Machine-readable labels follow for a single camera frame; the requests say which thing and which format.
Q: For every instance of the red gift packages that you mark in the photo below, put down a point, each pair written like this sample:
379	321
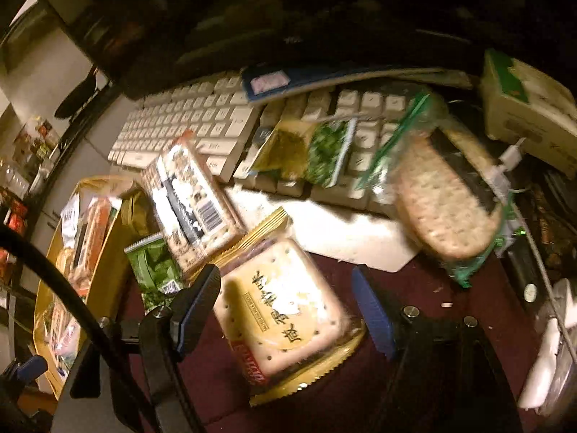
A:
12	218

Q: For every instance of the black-label square cracker packet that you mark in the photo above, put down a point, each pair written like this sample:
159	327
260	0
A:
194	207

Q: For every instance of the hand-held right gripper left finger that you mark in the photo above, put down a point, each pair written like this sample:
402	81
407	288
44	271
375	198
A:
198	306

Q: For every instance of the black wok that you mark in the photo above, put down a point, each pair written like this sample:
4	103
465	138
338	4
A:
79	95

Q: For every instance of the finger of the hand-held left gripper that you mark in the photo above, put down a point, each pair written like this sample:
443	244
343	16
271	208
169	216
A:
30	366

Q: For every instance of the blue notebook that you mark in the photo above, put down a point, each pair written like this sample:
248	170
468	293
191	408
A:
288	82

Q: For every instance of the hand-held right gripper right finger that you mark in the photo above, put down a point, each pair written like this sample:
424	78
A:
374	315

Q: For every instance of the small green snack packet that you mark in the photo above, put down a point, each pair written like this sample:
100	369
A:
329	152

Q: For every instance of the white foam sheet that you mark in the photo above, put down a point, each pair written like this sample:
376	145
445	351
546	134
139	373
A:
347	237

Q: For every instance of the gold-edged cracker packet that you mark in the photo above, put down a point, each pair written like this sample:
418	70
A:
279	311

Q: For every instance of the green leaf-print snack packet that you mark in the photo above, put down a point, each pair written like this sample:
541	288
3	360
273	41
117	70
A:
155	270

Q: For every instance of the white base cabinets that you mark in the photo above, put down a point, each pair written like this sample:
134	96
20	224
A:
94	144

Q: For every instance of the black computer monitor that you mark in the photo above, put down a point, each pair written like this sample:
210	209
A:
270	18

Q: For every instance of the dark red tablecloth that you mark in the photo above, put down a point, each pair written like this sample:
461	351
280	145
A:
405	288

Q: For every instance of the cooking oil bottles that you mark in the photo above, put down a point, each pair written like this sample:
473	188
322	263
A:
38	137

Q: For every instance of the yellow-green small snack packet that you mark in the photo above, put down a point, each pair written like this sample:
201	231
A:
284	149

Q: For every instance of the yellow-taped white tray box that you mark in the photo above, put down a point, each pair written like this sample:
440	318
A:
106	270

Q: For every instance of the white keyboard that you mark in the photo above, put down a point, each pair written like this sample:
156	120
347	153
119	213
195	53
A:
189	117

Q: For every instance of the round cracker packet green ends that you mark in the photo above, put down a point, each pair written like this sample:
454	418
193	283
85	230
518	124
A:
441	207

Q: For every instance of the black kitchen countertop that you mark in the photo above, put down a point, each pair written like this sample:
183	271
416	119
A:
76	131

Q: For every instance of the green and white carton box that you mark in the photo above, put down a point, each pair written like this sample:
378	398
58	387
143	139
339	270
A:
527	103

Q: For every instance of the white plastic bottle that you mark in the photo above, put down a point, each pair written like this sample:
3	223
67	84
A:
543	361

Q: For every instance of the orange cracker packet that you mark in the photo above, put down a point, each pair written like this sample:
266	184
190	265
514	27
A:
95	234

